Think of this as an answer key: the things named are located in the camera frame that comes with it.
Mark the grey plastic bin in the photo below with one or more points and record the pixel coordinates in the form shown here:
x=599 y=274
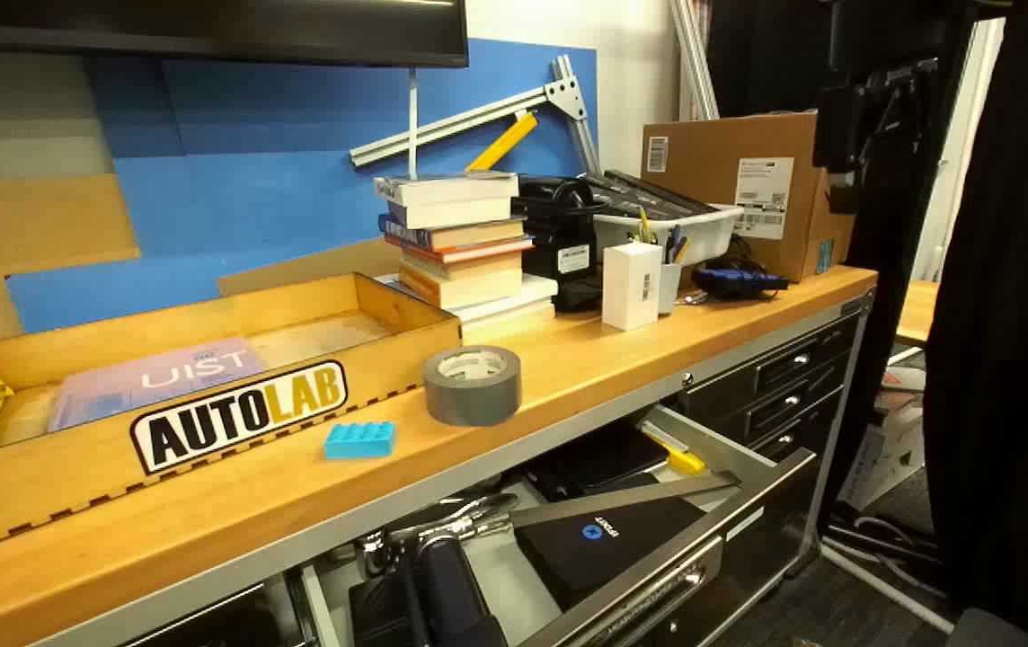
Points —
x=681 y=227

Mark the brown cardboard box with labels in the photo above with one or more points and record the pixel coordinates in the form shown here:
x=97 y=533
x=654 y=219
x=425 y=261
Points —
x=717 y=157

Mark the blue foam board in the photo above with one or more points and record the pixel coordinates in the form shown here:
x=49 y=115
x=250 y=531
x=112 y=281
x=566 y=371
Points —
x=250 y=182

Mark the brown cardboard sheet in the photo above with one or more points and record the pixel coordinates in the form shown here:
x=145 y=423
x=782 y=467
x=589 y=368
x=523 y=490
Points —
x=21 y=227

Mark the black box with blue logo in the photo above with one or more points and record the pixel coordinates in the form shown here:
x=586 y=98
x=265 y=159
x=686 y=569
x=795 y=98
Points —
x=606 y=545

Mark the red book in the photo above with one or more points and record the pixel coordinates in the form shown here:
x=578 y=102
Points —
x=463 y=248

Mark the dark blue book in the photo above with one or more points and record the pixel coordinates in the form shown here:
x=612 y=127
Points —
x=455 y=233

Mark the grey duct tape roll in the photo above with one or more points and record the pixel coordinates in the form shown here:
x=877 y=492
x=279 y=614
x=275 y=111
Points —
x=471 y=390

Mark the black curtain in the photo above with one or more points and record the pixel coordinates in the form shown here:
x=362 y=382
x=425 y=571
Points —
x=1010 y=323

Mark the white cup with pens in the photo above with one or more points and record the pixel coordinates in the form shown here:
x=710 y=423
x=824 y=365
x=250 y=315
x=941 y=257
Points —
x=670 y=274

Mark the black device box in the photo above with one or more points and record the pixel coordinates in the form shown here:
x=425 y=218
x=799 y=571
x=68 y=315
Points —
x=562 y=245

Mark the white vertical rail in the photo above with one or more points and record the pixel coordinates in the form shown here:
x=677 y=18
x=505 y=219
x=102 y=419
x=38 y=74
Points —
x=957 y=146

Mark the thick white book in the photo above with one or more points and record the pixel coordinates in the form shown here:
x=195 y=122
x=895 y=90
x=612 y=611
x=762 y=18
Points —
x=448 y=197

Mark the flat black box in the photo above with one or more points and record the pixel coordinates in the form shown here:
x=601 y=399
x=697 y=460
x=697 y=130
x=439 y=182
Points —
x=599 y=460

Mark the wooden tray with AUTOLAB label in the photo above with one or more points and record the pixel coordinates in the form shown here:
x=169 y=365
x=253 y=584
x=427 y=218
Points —
x=60 y=479

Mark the blue toy brick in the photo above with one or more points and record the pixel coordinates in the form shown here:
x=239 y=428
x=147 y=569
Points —
x=358 y=440

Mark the small yellow item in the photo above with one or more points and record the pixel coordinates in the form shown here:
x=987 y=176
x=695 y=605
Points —
x=685 y=460

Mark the black drawer cabinet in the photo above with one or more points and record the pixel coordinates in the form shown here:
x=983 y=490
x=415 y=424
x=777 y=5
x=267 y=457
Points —
x=777 y=382

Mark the black cylindrical object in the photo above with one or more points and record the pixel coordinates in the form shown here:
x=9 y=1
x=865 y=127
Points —
x=455 y=594

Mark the yellow bar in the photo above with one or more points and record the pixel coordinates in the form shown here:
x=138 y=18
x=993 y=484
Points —
x=499 y=141

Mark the blue and black tool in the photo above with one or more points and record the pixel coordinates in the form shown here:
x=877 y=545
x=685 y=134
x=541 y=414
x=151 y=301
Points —
x=738 y=281

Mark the black monitor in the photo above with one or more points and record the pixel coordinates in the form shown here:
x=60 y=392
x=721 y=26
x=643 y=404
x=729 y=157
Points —
x=202 y=21

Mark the white flat book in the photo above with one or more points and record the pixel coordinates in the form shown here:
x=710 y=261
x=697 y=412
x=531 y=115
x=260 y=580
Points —
x=509 y=301

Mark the white carton box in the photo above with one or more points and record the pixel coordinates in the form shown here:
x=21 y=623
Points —
x=629 y=285

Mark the metal drawer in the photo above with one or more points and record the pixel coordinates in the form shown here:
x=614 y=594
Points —
x=729 y=505

